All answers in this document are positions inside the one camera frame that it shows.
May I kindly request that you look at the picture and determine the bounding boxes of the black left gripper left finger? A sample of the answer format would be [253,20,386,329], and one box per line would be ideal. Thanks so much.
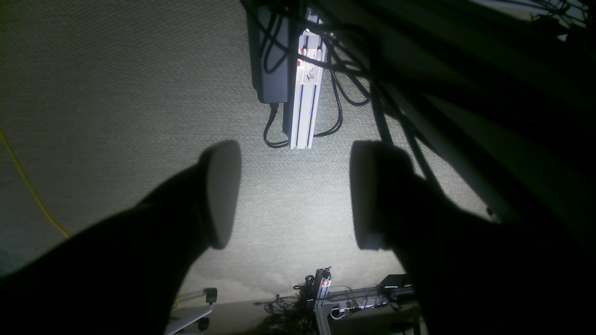
[1,140,241,335]

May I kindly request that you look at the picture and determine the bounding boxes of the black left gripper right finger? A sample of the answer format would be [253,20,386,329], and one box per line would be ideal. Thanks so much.
[350,141,595,335]

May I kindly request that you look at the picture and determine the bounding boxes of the dark grey power brick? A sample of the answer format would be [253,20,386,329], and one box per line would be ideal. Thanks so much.
[243,0,292,104]

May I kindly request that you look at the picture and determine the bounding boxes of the yellow cable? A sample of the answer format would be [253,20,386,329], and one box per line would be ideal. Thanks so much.
[0,130,71,240]

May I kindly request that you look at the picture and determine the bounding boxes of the aluminium frame stand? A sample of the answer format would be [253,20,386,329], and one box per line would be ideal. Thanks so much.
[254,266,415,335]

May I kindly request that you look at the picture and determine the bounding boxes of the aluminium extrusion rail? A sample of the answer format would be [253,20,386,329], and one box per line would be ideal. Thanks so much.
[284,28,326,150]

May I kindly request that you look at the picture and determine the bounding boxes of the black cable bundle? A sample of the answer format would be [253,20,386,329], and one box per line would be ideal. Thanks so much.
[242,0,447,187]

